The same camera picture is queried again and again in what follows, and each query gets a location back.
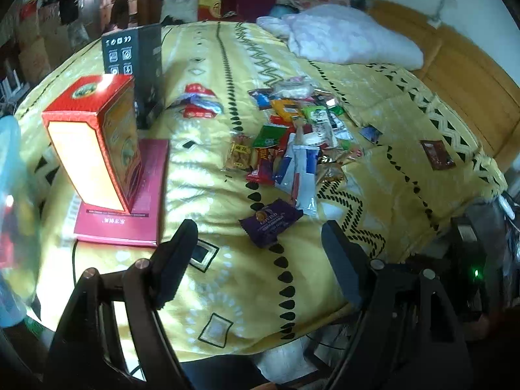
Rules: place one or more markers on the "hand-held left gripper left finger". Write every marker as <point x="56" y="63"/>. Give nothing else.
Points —
<point x="178" y="260"/>

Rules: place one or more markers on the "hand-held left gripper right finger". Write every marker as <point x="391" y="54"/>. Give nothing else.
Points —
<point x="345" y="260"/>

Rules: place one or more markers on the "purple snack packet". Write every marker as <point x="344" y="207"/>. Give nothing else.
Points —
<point x="270" y="221"/>

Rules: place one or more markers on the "pile of assorted snack packets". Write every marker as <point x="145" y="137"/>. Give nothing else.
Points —
<point x="292" y="138"/>

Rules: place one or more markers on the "clear blue plastic bowl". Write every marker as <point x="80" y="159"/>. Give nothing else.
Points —
<point x="16" y="162"/>

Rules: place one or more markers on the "flat pink box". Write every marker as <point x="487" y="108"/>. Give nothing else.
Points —
<point x="150" y="195"/>

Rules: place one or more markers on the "black device with green light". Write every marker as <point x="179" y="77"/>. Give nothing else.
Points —
<point x="471" y="252"/>

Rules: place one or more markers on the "small blue snack packet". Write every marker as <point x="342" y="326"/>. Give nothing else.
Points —
<point x="371" y="134"/>

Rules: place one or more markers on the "brown snack packet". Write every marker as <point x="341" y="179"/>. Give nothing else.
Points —
<point x="438" y="154"/>

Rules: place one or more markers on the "orange and red box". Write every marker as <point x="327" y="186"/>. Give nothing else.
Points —
<point x="81" y="150"/>

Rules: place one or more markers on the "red snack packet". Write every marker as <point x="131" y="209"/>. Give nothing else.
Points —
<point x="199" y="112"/>
<point x="197" y="88"/>

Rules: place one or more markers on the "blue and white snack packet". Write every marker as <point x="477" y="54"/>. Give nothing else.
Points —
<point x="205" y="99"/>

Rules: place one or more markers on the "black printed box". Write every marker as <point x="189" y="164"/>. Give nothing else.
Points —
<point x="122" y="53"/>

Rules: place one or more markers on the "wooden headboard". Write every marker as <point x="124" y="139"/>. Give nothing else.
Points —
<point x="467" y="81"/>

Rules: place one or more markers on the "white pillow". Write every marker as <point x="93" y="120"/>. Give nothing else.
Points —
<point x="345" y="36"/>

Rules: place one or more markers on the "cardboard box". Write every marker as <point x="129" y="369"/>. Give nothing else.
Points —
<point x="48" y="20"/>
<point x="34" y="59"/>

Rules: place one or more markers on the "white tote bag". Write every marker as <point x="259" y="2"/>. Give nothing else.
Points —
<point x="180" y="8"/>

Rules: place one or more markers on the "red and yellow carton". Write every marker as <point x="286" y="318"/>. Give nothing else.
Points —
<point x="209" y="6"/>

